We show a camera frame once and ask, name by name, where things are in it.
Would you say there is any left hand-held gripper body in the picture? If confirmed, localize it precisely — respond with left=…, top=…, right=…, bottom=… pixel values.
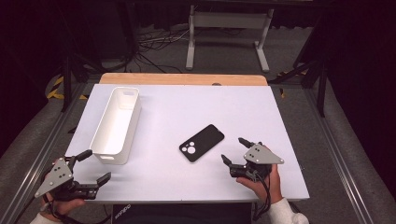
left=34, top=155, right=98, bottom=202

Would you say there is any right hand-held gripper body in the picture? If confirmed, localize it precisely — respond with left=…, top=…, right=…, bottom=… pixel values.
left=229, top=142, right=285, bottom=183

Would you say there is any black phone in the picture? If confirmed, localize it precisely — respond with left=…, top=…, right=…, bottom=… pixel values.
left=178, top=123, right=226, bottom=163

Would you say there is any white plastic storage bin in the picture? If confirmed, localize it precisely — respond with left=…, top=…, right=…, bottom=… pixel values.
left=89, top=86, right=143, bottom=165

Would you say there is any person's left hand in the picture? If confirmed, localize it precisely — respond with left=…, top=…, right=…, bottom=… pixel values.
left=39, top=197, right=87, bottom=217

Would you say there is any person's right hand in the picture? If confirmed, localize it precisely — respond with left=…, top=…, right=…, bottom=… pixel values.
left=236, top=163, right=284, bottom=204

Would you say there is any person's black shirt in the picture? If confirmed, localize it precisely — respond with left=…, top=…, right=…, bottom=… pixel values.
left=111, top=203, right=253, bottom=224

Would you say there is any yellow black floor tape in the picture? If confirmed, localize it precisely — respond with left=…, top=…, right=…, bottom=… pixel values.
left=46, top=76, right=89, bottom=101

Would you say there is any black metal stand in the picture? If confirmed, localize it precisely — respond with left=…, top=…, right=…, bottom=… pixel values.
left=269, top=18, right=329, bottom=119
left=58, top=31, right=106, bottom=114

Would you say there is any white table mat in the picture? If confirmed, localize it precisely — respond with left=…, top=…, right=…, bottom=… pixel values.
left=64, top=83, right=311, bottom=203

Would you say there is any wooden table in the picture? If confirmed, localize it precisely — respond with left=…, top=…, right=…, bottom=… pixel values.
left=98, top=72, right=269, bottom=87

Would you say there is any white-legged desk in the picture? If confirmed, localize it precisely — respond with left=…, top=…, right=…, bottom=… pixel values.
left=185, top=0, right=312, bottom=74

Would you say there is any aluminium floor rail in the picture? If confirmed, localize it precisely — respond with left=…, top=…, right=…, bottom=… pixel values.
left=0, top=82, right=92, bottom=224
left=303, top=88, right=376, bottom=224

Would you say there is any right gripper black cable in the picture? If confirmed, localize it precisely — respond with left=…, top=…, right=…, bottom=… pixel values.
left=251, top=172, right=273, bottom=222

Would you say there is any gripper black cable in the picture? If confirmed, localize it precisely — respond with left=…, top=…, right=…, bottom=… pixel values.
left=251, top=172, right=273, bottom=222
left=42, top=193, right=110, bottom=224

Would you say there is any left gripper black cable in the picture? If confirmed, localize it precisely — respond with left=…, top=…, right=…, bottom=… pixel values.
left=42, top=193, right=110, bottom=224

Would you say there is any bundle of floor cables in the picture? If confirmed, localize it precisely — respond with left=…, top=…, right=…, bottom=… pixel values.
left=130, top=26, right=191, bottom=75

